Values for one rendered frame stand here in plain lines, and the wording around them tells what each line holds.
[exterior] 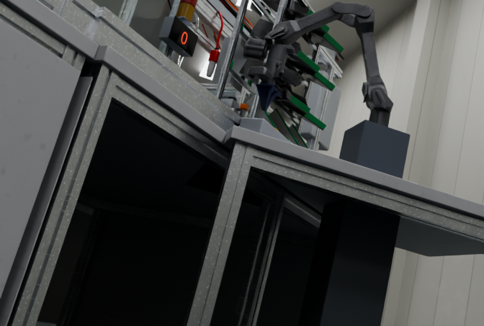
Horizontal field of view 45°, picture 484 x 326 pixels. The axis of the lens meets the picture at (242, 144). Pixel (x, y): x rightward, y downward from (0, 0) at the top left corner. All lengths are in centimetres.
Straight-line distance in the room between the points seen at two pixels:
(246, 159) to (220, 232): 17
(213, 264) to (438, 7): 536
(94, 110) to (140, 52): 23
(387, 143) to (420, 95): 427
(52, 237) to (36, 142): 16
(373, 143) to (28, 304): 100
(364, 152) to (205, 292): 62
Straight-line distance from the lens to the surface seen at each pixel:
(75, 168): 104
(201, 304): 124
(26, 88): 97
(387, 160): 164
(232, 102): 179
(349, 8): 185
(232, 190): 127
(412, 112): 582
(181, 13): 181
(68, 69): 102
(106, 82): 107
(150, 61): 125
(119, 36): 119
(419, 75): 598
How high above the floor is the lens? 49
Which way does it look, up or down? 15 degrees up
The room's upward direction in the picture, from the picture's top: 15 degrees clockwise
